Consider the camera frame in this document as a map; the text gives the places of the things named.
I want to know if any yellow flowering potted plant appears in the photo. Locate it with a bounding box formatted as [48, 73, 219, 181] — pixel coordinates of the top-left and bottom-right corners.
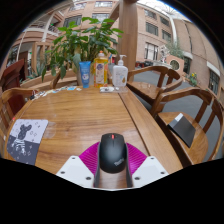
[187, 72, 200, 88]

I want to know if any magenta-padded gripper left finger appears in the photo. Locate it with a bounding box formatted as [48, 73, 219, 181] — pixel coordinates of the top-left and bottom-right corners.
[55, 141, 102, 190]

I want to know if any white pump bottle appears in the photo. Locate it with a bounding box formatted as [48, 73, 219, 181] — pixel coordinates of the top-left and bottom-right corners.
[112, 54, 129, 90]

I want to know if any wooden armchair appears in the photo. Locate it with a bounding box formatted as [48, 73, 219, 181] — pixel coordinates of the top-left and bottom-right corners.
[49, 68, 80, 90]
[0, 87, 38, 141]
[126, 65, 184, 108]
[150, 87, 224, 168]

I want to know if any grey cartoon-print mouse pad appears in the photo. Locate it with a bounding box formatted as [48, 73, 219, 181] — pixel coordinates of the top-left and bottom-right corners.
[6, 118, 50, 166]

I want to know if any dark red wooden lectern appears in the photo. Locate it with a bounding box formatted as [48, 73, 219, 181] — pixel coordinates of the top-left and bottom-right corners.
[0, 59, 26, 92]

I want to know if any wooden pillar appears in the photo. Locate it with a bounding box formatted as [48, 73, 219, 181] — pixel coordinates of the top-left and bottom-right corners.
[113, 0, 139, 66]

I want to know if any spiky green agave plant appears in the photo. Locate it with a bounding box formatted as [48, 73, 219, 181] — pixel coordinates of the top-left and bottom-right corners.
[26, 62, 45, 80]

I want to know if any white statue on pedestal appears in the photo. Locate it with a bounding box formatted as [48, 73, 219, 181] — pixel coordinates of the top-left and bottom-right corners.
[159, 44, 172, 65]

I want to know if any small white packet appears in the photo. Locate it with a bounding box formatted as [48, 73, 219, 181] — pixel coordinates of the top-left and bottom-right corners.
[99, 86, 115, 94]

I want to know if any black computer mouse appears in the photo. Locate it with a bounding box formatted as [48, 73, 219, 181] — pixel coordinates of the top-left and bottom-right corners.
[98, 132, 128, 174]

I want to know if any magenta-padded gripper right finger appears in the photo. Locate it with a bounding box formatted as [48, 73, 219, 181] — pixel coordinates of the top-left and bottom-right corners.
[124, 142, 169, 189]

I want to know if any dark parked car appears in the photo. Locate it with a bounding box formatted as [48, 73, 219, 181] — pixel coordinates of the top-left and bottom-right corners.
[134, 60, 154, 68]

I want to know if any blue squeeze tube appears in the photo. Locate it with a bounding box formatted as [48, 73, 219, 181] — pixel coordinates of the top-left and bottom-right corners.
[78, 60, 92, 89]

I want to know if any black notebook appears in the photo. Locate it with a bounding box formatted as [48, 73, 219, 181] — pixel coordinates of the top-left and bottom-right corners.
[167, 112, 197, 149]

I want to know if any large potted green plant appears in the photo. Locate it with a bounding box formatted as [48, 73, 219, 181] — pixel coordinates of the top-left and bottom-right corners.
[41, 16, 124, 88]

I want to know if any yellow dish soap bottle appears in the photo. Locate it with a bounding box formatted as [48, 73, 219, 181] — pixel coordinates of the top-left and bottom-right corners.
[93, 50, 110, 89]

